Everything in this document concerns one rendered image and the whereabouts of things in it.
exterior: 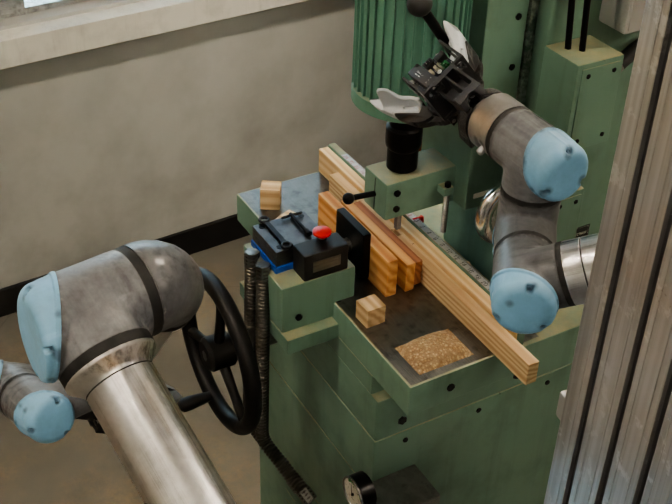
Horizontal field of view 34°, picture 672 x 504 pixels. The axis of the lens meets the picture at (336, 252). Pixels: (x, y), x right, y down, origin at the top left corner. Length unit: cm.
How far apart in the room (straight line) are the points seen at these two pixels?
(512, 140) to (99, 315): 52
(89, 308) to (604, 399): 60
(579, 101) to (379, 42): 32
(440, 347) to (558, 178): 48
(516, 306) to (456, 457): 78
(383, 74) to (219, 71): 158
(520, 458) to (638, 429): 122
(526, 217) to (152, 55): 189
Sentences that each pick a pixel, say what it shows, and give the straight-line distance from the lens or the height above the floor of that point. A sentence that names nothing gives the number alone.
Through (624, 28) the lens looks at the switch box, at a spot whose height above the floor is 133.
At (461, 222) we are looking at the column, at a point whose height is 87.
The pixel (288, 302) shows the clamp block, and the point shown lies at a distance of 172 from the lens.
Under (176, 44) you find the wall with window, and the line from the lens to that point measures 308.
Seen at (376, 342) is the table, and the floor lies 90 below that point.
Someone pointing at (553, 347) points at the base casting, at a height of 77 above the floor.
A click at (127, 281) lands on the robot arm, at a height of 123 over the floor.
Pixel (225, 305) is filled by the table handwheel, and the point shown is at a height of 94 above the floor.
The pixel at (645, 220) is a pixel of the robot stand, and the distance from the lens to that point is 82.
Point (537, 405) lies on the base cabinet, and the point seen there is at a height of 64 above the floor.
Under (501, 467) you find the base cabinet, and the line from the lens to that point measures 208.
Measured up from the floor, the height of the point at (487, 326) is 94.
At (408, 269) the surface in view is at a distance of 178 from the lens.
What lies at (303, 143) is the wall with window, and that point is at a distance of 345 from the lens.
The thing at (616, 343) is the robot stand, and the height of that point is 145.
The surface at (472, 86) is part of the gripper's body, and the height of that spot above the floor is 139.
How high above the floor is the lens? 200
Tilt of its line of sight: 36 degrees down
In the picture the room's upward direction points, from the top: 2 degrees clockwise
